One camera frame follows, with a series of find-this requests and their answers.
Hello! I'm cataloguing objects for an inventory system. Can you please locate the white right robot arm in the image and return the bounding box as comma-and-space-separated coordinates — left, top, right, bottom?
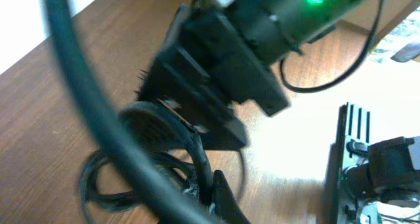
138, 0, 367, 150

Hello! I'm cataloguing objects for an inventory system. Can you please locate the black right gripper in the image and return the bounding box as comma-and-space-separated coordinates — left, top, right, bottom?
138, 5, 289, 150

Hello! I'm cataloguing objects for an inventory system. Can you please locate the black cable bundle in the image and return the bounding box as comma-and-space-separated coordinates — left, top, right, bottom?
42, 0, 247, 224

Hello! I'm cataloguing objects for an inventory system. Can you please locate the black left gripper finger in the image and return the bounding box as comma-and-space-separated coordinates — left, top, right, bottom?
212, 170, 250, 224

